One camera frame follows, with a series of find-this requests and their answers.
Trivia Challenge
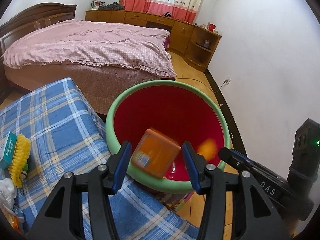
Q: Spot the pink bed cover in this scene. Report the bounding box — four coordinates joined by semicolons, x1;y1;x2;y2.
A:
2;20;177;79

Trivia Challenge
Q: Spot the dark clothes pile on cabinet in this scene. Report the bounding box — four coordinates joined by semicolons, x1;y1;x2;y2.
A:
98;2;125;10

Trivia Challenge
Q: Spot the red cup on cabinet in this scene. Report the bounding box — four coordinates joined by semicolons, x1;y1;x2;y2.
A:
208;23;216;31

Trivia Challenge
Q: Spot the orange noodle snack packet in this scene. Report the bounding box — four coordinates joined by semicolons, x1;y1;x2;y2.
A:
1;205;24;235

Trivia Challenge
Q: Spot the dark wooden bed headboard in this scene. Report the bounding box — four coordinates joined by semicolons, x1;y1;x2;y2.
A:
1;3;77;54

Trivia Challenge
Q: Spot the magazine on floor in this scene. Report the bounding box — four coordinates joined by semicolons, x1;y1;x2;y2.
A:
153;192;194;212

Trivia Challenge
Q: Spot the orange mandarin peel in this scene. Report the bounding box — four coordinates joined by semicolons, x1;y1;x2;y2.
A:
197;139;218;162

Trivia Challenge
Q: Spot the teal and white medicine box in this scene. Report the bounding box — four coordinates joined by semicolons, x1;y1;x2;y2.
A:
0;132;17;170

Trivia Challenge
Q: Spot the red bin with green rim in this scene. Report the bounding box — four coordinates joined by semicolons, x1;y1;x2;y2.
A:
105;80;231;195

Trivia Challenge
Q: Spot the blue plaid table cloth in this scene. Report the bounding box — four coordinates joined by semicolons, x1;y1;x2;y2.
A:
1;78;199;239

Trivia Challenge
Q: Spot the orange cardboard box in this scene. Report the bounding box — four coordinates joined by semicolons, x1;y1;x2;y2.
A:
131;128;181;179

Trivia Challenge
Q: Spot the long wooden low cabinet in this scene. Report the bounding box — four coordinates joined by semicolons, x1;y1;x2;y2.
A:
85;9;222;73

